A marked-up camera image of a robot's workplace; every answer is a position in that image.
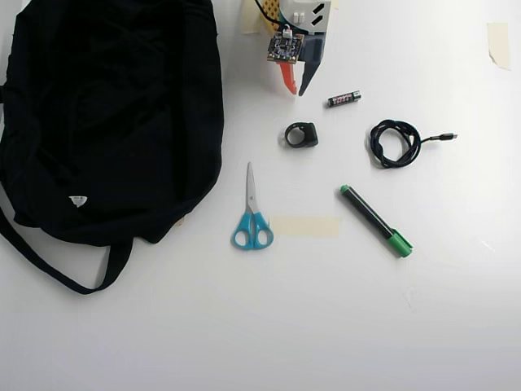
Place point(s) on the black AAA battery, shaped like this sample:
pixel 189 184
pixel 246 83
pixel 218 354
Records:
pixel 344 99

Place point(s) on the black fabric bag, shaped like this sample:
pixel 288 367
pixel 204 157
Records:
pixel 114 122

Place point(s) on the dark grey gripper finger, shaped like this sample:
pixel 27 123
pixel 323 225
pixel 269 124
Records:
pixel 307 75

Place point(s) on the green black marker pen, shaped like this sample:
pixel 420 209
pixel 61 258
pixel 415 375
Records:
pixel 374 220

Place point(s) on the torn beige masking tape strip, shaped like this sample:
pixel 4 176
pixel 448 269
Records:
pixel 500 45

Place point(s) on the wide beige masking tape strip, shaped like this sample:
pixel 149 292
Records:
pixel 305 227

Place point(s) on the yellow perforated base block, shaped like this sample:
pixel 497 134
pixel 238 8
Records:
pixel 270 9

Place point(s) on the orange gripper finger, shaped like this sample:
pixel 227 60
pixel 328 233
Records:
pixel 288 77

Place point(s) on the camera circuit board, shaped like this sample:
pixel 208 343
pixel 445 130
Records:
pixel 285 47

